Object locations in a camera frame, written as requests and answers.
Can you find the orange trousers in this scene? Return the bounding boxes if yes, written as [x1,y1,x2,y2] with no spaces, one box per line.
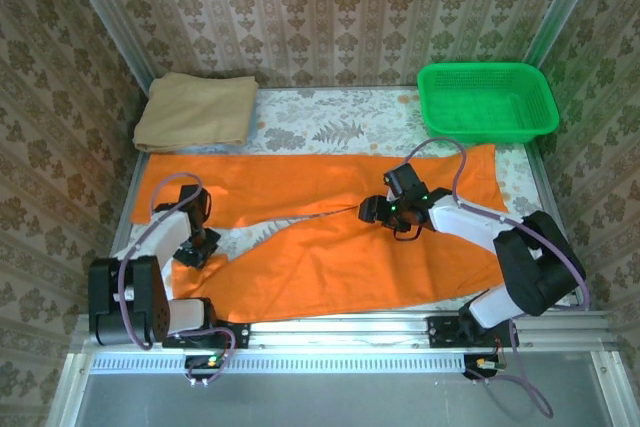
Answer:
[130,143,510,323]

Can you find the folded tan towel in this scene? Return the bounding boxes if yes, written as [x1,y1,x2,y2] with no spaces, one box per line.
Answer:
[133,72,259,153]

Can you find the floral patterned table mat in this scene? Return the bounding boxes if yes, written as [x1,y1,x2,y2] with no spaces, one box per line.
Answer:
[107,86,576,312]

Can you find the green plastic basket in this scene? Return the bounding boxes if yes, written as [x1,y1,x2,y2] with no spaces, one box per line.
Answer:
[417,62,560,146]

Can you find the black connector box with LED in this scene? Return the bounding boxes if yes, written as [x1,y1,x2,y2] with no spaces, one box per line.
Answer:
[463,354,507,382]
[184,354,226,382]

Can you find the grey steel sheet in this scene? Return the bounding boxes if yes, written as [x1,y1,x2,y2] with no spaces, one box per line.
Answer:
[47,351,626,427]

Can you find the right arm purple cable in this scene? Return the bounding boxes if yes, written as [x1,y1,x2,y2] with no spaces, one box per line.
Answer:
[404,136,591,419]

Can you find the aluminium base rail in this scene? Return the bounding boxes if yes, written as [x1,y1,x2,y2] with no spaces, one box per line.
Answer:
[69,309,614,356]

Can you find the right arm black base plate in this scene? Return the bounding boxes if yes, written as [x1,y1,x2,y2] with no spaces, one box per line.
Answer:
[427,315,520,348]

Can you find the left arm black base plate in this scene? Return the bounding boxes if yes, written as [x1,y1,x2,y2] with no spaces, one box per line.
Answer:
[162,319,251,351]

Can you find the white slotted cable duct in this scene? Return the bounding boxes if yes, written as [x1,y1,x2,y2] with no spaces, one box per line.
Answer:
[89,350,469,374]

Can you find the aluminium frame post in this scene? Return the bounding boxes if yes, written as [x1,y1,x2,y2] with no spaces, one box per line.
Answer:
[57,0,154,96]
[512,0,610,94]

